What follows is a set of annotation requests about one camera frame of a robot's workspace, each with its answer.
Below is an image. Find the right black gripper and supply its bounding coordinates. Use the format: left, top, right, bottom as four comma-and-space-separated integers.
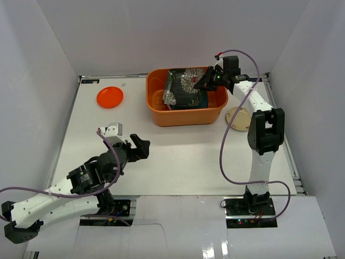
194, 66, 228, 92

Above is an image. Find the teal square plate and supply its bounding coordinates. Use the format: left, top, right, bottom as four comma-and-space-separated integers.
167, 91, 208, 111

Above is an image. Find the black floral square plate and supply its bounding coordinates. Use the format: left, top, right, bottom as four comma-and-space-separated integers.
163, 67, 205, 106

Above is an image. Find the beige floral round plate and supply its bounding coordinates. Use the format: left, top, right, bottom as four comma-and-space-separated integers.
225, 107, 251, 132

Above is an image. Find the orange round plate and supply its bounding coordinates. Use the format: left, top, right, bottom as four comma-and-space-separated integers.
96, 86, 124, 108

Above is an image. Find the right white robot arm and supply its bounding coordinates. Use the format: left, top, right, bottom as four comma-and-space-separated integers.
194, 52, 285, 215

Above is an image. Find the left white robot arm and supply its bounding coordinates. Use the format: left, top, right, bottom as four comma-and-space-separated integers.
1, 128, 150, 244

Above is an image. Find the orange plastic bin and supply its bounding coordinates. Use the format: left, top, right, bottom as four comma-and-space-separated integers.
146, 69, 228, 127

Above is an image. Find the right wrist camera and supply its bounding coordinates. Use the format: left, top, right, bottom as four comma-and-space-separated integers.
213, 53, 223, 71

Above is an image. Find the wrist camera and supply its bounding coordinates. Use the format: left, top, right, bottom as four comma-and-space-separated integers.
213, 53, 223, 71
99, 122, 125, 145

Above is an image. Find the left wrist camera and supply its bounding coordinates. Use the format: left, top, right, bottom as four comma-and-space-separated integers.
99, 122, 125, 145

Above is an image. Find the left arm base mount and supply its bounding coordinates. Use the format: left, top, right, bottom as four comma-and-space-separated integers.
79, 199, 136, 227

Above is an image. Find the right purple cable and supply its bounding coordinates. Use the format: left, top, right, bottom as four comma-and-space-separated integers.
215, 49, 292, 222

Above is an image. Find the purple cable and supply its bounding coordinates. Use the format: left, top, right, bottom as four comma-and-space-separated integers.
0, 129, 121, 223
215, 49, 292, 222

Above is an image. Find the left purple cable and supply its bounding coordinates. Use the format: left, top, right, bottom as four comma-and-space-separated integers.
0, 129, 121, 223

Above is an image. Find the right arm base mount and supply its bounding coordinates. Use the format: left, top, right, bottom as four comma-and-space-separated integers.
219, 198, 278, 229

